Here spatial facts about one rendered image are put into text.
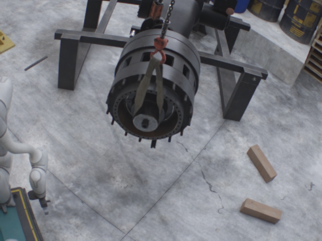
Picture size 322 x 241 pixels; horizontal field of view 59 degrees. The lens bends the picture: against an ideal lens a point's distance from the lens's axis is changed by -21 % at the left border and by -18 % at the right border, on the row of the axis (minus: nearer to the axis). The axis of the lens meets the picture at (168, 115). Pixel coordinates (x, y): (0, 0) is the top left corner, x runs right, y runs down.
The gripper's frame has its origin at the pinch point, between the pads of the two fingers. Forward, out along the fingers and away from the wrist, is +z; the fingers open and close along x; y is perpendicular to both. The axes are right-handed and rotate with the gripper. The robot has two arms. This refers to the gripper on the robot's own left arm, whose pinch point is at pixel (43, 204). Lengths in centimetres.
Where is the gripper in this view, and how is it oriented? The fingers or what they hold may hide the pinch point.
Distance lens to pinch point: 214.6
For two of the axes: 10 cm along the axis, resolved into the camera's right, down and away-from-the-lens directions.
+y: 8.6, -2.0, 4.7
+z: -2.3, 6.7, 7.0
